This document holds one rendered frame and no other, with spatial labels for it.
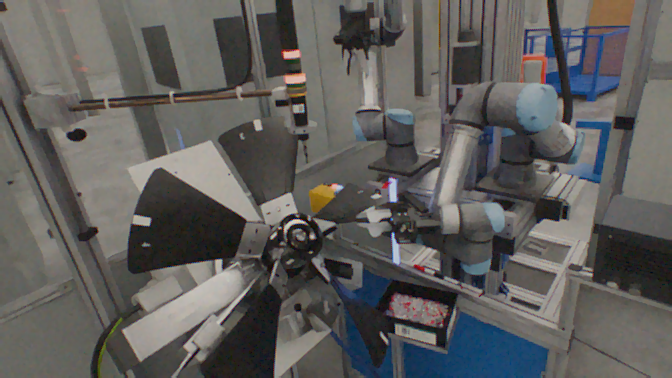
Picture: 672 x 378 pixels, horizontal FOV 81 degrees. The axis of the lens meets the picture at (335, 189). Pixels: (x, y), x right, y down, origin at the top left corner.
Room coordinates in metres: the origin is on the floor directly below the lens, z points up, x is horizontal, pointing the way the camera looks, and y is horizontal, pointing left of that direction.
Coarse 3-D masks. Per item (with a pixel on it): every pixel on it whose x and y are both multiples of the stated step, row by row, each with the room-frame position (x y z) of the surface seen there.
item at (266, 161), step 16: (240, 128) 1.05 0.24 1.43; (272, 128) 1.04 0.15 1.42; (224, 144) 1.02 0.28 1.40; (240, 144) 1.02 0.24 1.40; (256, 144) 1.01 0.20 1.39; (272, 144) 1.00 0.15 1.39; (288, 144) 1.00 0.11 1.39; (240, 160) 0.99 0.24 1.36; (256, 160) 0.98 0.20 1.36; (272, 160) 0.97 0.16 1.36; (288, 160) 0.97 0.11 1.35; (256, 176) 0.96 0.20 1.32; (272, 176) 0.95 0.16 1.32; (288, 176) 0.94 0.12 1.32; (256, 192) 0.94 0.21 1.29; (272, 192) 0.92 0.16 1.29; (288, 192) 0.91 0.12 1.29
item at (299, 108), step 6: (300, 96) 0.89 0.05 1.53; (294, 102) 0.89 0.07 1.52; (300, 102) 0.89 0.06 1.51; (294, 108) 0.89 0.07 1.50; (300, 108) 0.89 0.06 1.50; (306, 108) 0.90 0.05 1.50; (294, 114) 0.89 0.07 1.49; (300, 114) 0.89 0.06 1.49; (306, 114) 0.89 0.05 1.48; (300, 120) 0.89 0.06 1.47; (306, 120) 0.89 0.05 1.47; (300, 138) 0.89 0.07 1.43; (306, 138) 0.89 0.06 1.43
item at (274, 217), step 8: (272, 200) 0.92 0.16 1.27; (280, 200) 0.91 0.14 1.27; (288, 200) 0.90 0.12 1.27; (264, 208) 0.91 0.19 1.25; (272, 208) 0.90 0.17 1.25; (288, 208) 0.89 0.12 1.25; (296, 208) 0.88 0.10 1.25; (264, 216) 0.90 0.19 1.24; (272, 216) 0.89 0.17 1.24; (280, 216) 0.88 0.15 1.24; (272, 224) 0.88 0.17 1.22
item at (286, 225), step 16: (288, 224) 0.82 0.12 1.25; (304, 224) 0.83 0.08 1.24; (272, 240) 0.79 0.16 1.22; (288, 240) 0.78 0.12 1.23; (304, 240) 0.80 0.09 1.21; (320, 240) 0.81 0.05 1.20; (272, 256) 0.79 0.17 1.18; (288, 256) 0.75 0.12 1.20; (304, 256) 0.76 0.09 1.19; (288, 272) 0.82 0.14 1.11
